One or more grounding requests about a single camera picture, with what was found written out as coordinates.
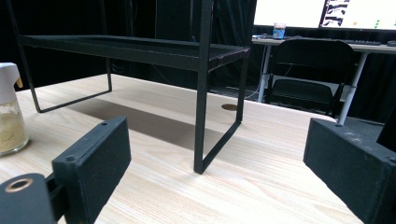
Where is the black folding chair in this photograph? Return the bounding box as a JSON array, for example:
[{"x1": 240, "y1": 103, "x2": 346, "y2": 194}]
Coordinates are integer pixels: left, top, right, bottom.
[{"x1": 264, "y1": 38, "x2": 357, "y2": 118}]

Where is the clear cup with blue label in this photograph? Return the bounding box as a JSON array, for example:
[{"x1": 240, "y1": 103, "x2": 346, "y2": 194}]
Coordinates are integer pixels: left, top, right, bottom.
[{"x1": 272, "y1": 21, "x2": 287, "y2": 40}]

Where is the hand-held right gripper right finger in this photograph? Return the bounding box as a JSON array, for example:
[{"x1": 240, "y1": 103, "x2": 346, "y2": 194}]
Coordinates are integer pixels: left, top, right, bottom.
[{"x1": 303, "y1": 117, "x2": 396, "y2": 224}]

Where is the computer monitor with dark image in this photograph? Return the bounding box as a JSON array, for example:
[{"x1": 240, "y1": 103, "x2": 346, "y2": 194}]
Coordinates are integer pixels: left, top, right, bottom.
[{"x1": 320, "y1": 0, "x2": 396, "y2": 32}]

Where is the black keyboard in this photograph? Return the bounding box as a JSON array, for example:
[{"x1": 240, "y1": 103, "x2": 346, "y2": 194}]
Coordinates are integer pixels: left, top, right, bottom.
[{"x1": 341, "y1": 38, "x2": 383, "y2": 47}]

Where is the white desk with metal legs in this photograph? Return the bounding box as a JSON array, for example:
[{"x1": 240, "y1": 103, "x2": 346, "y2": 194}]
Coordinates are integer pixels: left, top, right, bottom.
[{"x1": 251, "y1": 35, "x2": 396, "y2": 126}]

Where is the black metal shelf rack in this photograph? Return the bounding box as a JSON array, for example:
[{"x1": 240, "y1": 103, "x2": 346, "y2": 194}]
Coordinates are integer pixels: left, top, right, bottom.
[{"x1": 5, "y1": 0, "x2": 258, "y2": 175}]

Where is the glass spice jar white lid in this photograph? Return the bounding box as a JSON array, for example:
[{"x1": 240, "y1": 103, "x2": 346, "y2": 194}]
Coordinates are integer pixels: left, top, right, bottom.
[{"x1": 0, "y1": 62, "x2": 31, "y2": 157}]

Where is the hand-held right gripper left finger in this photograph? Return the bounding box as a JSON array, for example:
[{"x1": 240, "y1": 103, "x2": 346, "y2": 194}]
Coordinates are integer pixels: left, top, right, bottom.
[{"x1": 51, "y1": 116, "x2": 133, "y2": 224}]

